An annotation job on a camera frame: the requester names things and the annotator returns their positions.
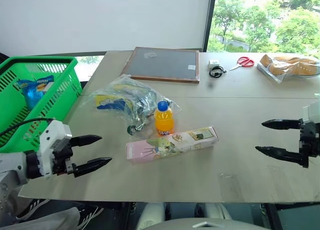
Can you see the green plastic shopping basket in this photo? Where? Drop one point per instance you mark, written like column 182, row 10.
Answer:
column 35, row 95

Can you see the small white box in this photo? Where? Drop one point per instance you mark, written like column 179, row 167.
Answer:
column 213, row 63

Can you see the silver robot body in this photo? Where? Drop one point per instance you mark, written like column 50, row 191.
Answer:
column 185, row 216

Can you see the black white sneaker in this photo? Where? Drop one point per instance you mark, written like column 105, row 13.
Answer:
column 32, row 208
column 87, row 215

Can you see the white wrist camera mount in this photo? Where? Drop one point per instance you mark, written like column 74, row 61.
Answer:
column 53, row 140
column 311, row 113

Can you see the bagged tan shoes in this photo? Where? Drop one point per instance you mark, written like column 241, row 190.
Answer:
column 287, row 66

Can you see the orange soda bottle blue cap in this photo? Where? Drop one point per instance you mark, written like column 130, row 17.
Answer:
column 163, row 121

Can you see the grey trouser leg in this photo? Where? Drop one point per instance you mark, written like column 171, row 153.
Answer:
column 45, row 221

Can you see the wood framed chalkboard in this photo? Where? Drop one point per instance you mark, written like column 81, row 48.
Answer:
column 163, row 65

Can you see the pink long cardboard box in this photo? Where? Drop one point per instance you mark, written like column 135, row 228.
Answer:
column 172, row 145

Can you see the blue snack bag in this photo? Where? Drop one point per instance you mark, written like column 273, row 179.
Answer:
column 36, row 90

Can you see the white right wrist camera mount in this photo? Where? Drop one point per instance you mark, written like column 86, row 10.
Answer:
column 311, row 113

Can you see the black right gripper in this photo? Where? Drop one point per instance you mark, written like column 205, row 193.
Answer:
column 310, row 140

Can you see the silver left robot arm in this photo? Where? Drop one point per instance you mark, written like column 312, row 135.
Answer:
column 10, row 171

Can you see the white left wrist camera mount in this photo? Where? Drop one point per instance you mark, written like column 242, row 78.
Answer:
column 53, row 140

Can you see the clear plastic sheet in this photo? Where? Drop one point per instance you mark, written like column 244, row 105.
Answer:
column 228, row 185

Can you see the clear plastic bag with toys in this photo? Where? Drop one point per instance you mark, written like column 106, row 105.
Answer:
column 130, row 100

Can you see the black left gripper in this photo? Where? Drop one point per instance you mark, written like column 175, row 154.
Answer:
column 60, row 156

